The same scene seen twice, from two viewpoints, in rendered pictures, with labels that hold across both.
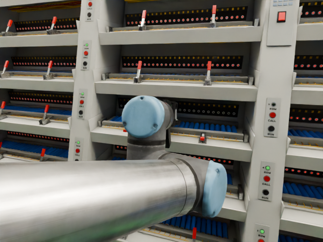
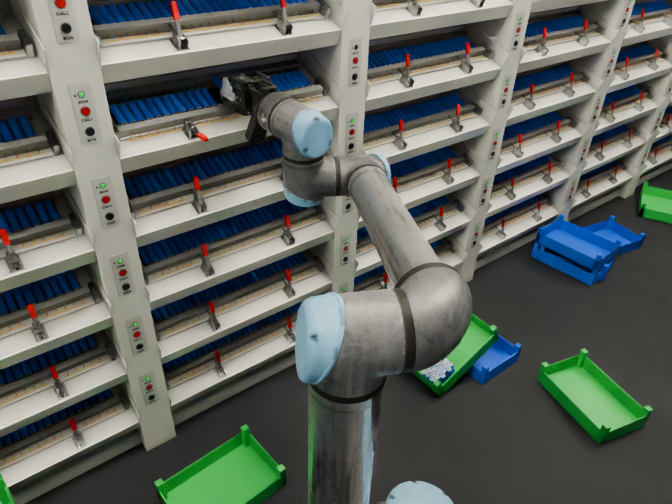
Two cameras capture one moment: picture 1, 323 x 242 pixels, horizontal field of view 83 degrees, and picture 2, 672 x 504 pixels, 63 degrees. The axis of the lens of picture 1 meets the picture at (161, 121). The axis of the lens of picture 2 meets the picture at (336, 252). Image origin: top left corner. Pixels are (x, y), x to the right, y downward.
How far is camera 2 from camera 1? 1.03 m
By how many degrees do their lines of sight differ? 60
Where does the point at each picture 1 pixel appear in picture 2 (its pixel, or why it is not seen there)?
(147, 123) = (325, 142)
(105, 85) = (124, 66)
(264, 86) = (347, 26)
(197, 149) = not seen: hidden behind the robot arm
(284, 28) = not seen: outside the picture
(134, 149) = (310, 168)
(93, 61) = (84, 20)
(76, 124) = (85, 157)
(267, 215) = not seen: hidden behind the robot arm
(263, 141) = (348, 93)
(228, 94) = (311, 42)
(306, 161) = (379, 101)
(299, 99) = (374, 34)
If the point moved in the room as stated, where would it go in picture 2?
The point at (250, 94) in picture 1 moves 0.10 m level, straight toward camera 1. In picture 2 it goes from (334, 38) to (352, 48)
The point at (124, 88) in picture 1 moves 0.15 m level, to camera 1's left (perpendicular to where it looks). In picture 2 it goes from (163, 64) to (100, 79)
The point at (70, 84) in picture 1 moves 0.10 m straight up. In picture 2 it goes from (38, 80) to (23, 24)
